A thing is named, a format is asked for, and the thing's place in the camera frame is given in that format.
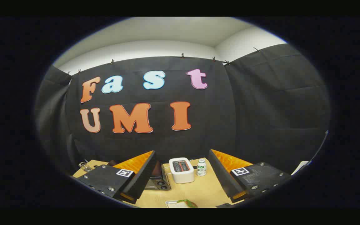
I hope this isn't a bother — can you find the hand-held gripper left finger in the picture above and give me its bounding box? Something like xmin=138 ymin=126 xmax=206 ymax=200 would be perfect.
xmin=73 ymin=150 xmax=157 ymax=205

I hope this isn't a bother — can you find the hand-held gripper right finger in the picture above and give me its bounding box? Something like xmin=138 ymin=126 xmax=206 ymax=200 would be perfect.
xmin=208 ymin=149 xmax=292 ymax=203

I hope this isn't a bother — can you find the white bottle green label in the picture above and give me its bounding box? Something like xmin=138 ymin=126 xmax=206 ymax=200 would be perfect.
xmin=197 ymin=158 xmax=207 ymax=176

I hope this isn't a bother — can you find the lettuce bread sandwich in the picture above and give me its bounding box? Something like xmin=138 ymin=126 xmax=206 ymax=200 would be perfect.
xmin=176 ymin=199 xmax=198 ymax=208

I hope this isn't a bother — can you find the black backdrop cloth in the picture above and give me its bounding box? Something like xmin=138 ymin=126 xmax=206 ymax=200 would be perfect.
xmin=35 ymin=44 xmax=331 ymax=175

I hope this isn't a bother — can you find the black toaster oven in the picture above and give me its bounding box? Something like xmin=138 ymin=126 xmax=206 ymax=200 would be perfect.
xmin=107 ymin=160 xmax=172 ymax=190

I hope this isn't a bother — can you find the small wire rack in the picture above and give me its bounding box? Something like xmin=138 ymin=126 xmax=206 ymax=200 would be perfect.
xmin=78 ymin=161 xmax=93 ymax=173

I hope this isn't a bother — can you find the white pop-up toaster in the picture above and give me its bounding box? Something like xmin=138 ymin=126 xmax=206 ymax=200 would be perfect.
xmin=169 ymin=157 xmax=195 ymax=184

